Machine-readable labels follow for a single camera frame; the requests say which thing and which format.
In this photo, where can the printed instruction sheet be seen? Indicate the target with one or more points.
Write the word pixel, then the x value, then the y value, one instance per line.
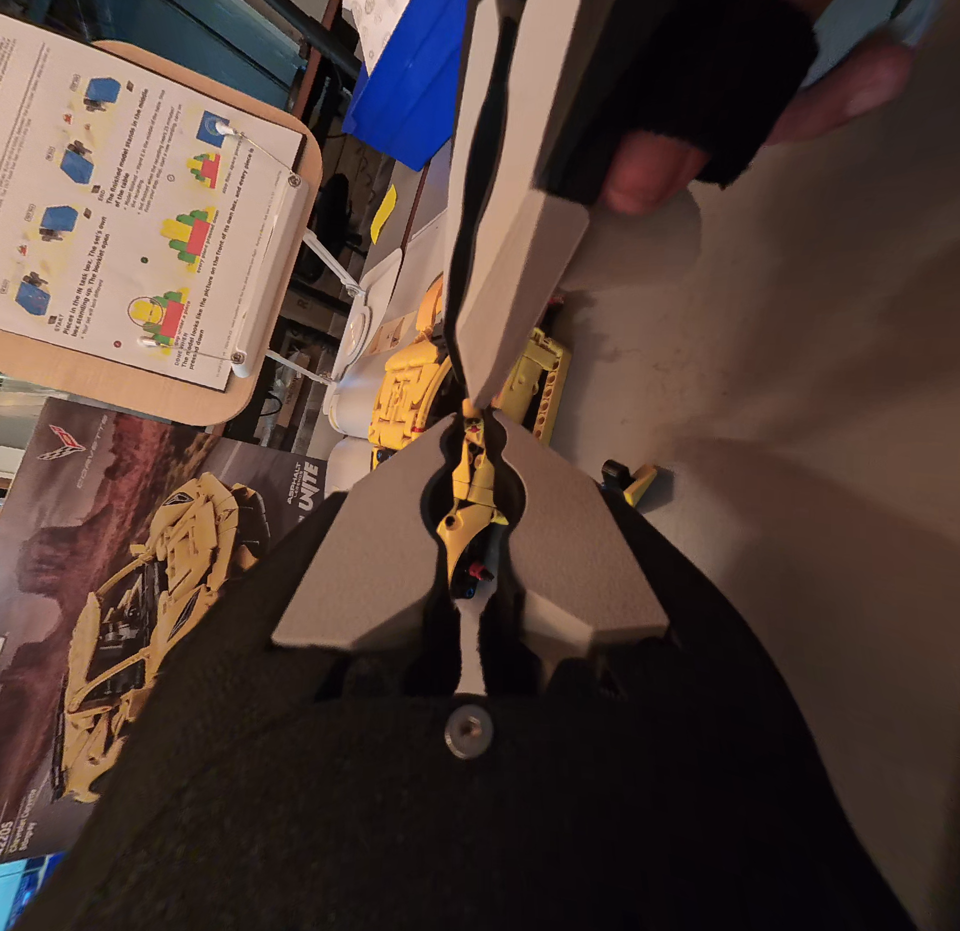
pixel 127 196

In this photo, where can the yellow brick panel assembly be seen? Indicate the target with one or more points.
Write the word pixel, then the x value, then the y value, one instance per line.
pixel 471 488

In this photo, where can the small yellow black brick piece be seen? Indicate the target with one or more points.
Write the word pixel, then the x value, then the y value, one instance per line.
pixel 639 485

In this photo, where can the yellow sticky note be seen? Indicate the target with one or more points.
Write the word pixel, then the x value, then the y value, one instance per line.
pixel 383 212

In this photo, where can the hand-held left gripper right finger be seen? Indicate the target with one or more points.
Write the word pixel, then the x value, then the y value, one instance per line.
pixel 577 563

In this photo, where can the person's right hand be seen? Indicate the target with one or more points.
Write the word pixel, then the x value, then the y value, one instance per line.
pixel 652 177

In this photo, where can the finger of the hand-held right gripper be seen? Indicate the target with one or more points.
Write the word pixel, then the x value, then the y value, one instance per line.
pixel 525 256
pixel 472 68

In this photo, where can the dark metal bar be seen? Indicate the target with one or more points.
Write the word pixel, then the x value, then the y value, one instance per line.
pixel 300 23

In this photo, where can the teal container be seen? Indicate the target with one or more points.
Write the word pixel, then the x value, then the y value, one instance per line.
pixel 187 16

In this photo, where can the light blue object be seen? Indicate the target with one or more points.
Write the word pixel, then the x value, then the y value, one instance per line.
pixel 30 882

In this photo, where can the white printed paper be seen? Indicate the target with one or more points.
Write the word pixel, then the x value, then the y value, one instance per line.
pixel 382 8

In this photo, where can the toy car picture box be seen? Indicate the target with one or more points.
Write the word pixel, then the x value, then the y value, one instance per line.
pixel 112 511

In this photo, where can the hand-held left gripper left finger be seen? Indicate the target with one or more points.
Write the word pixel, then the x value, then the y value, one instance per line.
pixel 360 563

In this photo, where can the yellow brick toy car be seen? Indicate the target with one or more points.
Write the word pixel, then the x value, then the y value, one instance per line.
pixel 405 398

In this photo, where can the blue plastic bin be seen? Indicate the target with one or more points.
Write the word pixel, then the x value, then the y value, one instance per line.
pixel 412 83

